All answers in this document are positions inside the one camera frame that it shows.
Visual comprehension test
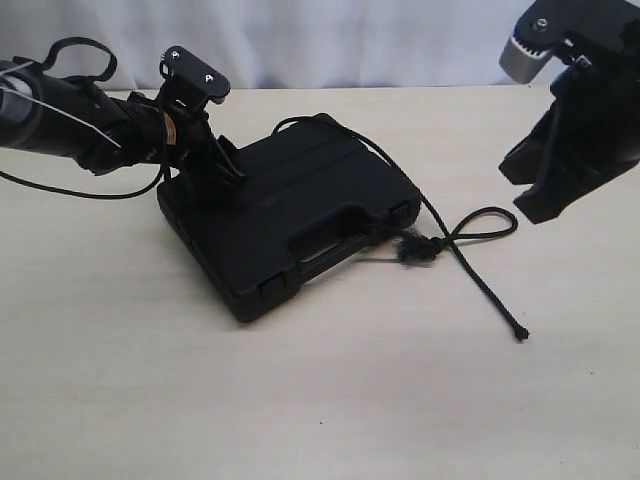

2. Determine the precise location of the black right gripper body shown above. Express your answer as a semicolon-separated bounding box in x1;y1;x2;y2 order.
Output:
499;0;639;223

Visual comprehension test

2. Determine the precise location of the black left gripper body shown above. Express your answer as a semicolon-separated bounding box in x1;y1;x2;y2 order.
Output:
127;46;245;200

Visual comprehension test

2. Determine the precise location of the black plastic case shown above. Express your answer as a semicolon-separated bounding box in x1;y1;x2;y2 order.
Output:
157;113;421;323

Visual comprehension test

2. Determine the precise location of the black cord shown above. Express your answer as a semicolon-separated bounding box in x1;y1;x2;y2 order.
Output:
272;114;531;342

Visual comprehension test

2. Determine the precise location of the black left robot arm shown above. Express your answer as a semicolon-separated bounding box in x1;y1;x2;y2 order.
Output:
1;37;245;198

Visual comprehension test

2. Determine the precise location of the white curtain backdrop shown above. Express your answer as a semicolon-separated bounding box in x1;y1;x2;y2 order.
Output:
1;1;527;90

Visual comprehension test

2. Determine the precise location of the white zip tie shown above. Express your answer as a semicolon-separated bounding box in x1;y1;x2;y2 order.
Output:
1;70;122;156

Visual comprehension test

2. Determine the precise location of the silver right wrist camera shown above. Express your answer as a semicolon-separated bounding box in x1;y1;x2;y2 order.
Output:
499;18;554;84

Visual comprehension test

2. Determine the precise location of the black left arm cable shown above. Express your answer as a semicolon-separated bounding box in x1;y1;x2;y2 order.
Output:
0;37;176;201

